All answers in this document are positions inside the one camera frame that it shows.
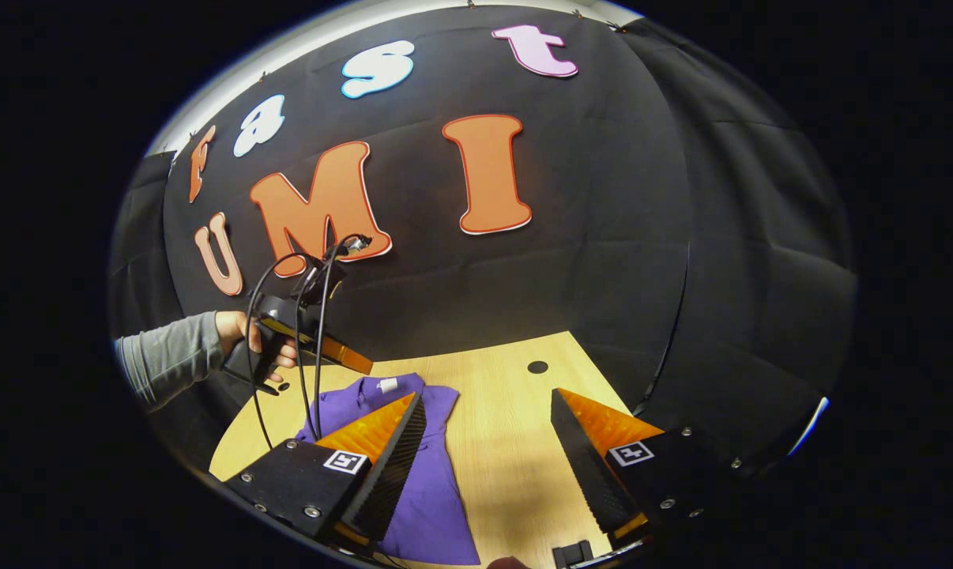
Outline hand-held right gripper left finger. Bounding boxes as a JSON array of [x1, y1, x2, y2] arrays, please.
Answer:
[[224, 391, 428, 556]]

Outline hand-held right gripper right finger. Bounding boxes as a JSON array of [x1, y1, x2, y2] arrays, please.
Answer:
[[550, 387, 762, 552]]

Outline purple shirt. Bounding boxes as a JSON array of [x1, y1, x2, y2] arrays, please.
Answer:
[[296, 373, 481, 566]]

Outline black backdrop cloth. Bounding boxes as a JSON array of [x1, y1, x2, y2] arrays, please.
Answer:
[[109, 6, 858, 475]]

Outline black bracket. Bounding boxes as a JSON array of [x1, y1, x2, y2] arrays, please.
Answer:
[[552, 540, 596, 568]]

